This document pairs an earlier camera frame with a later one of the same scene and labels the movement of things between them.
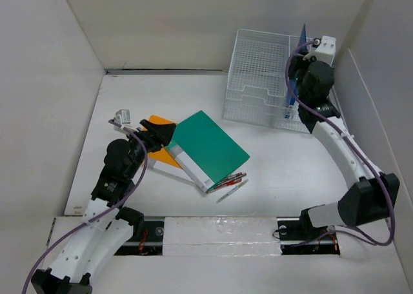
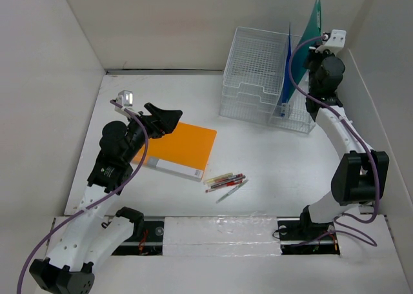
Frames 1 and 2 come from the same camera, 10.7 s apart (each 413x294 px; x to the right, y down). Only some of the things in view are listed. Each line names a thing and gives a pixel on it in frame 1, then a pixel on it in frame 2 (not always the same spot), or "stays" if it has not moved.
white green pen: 233,190 stays
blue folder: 293,95 to 286,80
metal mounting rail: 295,238 stays
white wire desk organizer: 257,91 stays
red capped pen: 230,184 stays
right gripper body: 297,69 to 313,60
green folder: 206,151 to 312,29
